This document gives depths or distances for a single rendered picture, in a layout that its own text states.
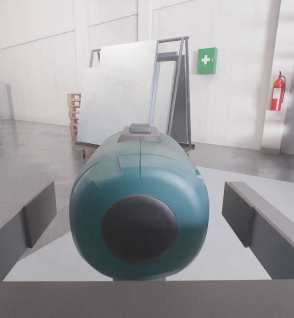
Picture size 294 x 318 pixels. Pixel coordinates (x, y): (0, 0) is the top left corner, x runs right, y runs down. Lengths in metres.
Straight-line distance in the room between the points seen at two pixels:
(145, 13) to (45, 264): 5.69
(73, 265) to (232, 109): 4.60
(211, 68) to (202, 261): 4.57
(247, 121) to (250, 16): 1.81
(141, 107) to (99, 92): 0.76
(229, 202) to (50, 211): 0.12
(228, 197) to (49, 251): 0.34
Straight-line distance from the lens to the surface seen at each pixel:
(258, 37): 4.88
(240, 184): 0.17
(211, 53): 4.90
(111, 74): 3.32
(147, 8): 5.90
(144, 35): 5.79
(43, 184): 0.17
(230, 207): 0.16
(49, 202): 0.17
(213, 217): 0.54
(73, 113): 5.81
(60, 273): 0.40
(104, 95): 3.32
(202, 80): 5.07
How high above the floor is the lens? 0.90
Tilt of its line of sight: 15 degrees down
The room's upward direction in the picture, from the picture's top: 1 degrees clockwise
